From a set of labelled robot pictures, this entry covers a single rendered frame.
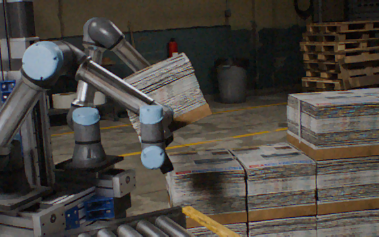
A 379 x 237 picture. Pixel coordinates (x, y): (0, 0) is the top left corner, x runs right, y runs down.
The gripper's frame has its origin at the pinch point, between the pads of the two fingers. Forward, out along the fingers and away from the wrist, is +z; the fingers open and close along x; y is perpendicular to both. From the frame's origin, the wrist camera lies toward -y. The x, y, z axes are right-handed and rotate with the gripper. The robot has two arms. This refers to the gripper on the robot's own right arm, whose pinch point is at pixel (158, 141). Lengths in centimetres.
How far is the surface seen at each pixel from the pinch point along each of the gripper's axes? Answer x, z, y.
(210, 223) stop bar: -9, -46, -20
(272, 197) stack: -31, 9, -42
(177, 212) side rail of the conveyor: 1.0, -28.7, -19.0
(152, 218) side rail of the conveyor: 8.7, -32.7, -15.9
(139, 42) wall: 36, 707, 29
